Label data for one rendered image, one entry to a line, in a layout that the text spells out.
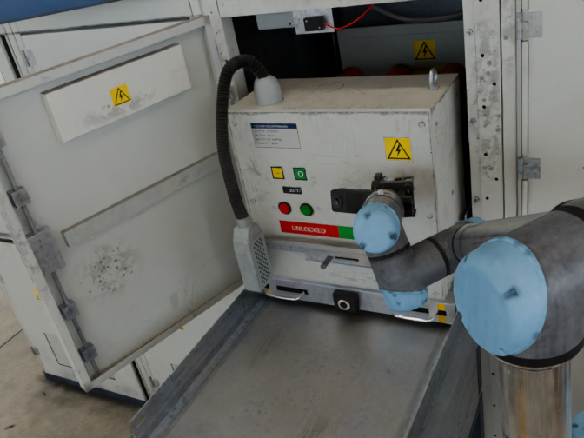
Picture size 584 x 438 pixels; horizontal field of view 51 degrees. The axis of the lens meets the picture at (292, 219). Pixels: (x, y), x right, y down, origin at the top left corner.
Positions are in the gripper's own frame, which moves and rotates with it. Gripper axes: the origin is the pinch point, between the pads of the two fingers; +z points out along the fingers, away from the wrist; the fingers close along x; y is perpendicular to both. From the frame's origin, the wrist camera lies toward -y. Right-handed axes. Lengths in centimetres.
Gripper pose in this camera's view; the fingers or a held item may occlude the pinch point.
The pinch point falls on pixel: (383, 186)
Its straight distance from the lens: 134.9
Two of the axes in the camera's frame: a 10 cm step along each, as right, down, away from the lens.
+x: -1.2, -9.6, -2.4
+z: 2.4, -2.7, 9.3
